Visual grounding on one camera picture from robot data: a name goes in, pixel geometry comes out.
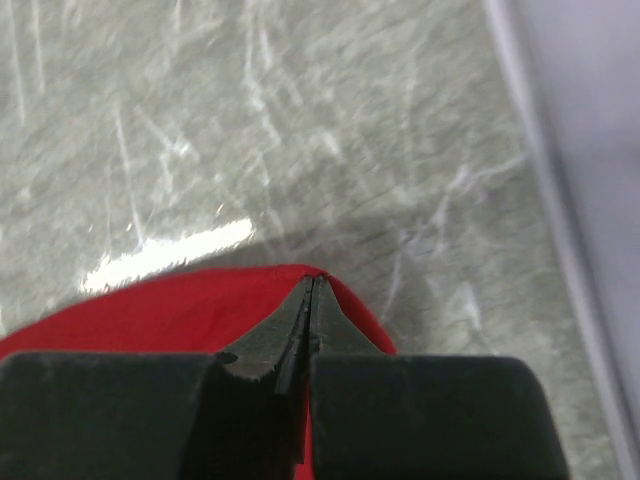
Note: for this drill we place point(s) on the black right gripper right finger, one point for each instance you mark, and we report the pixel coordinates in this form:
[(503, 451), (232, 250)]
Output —
[(380, 416)]

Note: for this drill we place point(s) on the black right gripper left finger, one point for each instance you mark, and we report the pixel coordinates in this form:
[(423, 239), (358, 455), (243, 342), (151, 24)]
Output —
[(235, 414)]

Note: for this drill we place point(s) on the red t shirt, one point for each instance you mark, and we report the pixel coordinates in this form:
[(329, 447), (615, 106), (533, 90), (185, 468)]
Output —
[(197, 313)]

